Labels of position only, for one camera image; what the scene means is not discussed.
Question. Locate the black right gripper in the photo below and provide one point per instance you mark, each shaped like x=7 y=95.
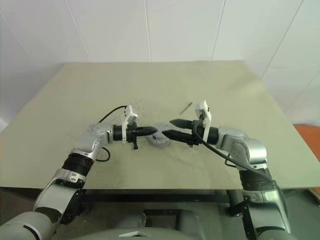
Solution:
x=198 y=136

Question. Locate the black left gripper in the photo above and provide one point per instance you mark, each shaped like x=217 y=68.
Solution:
x=131 y=133

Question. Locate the silver motor end cap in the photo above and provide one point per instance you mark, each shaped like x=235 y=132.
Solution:
x=160 y=126

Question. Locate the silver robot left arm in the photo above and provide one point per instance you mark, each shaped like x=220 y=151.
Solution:
x=85 y=145

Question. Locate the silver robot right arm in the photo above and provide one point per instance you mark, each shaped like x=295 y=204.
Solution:
x=250 y=150

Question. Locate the thin metal pin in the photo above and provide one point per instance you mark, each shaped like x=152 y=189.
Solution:
x=186 y=108

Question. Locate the dark grey rounded shape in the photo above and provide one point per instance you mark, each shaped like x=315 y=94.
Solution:
x=192 y=222
x=130 y=220

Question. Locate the orange chair seat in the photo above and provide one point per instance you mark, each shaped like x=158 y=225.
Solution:
x=310 y=150

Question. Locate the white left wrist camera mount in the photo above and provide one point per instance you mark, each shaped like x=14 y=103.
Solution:
x=130 y=115

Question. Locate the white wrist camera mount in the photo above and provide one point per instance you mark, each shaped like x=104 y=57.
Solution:
x=130 y=115
x=206 y=112

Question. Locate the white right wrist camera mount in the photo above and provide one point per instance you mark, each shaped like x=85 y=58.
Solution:
x=206 y=112

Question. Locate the black table frame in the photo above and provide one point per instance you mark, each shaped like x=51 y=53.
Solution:
x=150 y=197

